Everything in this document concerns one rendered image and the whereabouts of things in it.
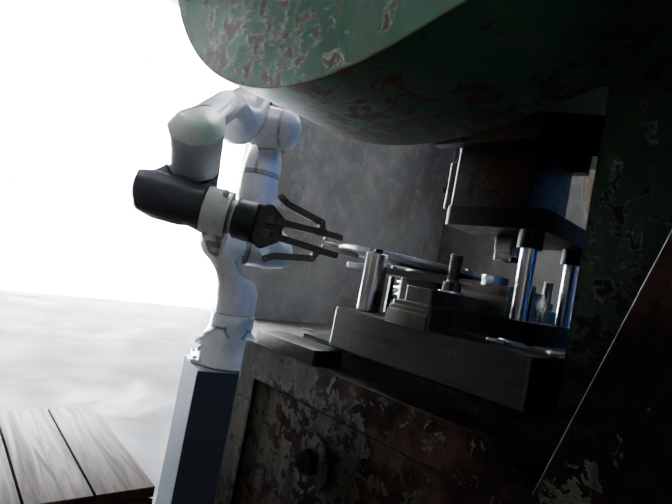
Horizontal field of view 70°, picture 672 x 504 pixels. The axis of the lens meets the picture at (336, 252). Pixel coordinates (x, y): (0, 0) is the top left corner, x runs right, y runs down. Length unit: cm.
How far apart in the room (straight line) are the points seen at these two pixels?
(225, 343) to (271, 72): 90
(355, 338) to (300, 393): 11
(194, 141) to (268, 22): 36
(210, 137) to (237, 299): 54
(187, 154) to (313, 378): 45
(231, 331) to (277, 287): 500
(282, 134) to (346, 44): 82
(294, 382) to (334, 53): 45
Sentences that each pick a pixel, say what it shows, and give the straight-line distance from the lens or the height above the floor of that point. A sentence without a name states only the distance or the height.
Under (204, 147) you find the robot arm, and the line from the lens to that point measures 88.
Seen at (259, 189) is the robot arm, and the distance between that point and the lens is 131.
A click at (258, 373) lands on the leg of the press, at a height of 58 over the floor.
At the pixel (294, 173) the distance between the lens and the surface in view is 634.
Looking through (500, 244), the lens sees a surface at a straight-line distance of 80.
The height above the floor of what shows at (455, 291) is 76.
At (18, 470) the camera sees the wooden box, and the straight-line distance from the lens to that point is 98.
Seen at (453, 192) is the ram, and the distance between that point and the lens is 81.
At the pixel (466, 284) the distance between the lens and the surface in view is 76.
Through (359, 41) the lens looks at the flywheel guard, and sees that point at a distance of 43.
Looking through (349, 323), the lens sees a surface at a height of 69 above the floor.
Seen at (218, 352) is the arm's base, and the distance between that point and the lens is 131.
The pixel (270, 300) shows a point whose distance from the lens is 626.
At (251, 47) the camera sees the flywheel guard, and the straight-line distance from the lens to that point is 57.
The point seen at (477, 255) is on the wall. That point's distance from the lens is 847.
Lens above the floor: 75
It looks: 2 degrees up
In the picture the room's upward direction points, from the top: 11 degrees clockwise
